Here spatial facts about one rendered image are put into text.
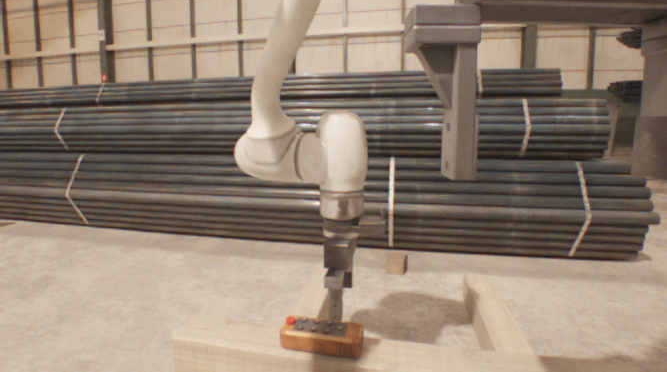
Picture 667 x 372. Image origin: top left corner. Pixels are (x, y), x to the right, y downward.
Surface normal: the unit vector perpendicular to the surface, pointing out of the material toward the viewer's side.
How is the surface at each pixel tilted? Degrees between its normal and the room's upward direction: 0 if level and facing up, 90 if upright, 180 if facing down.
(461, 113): 90
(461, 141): 90
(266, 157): 106
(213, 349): 90
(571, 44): 90
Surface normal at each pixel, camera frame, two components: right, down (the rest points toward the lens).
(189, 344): -0.21, 0.11
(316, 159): -0.43, 0.10
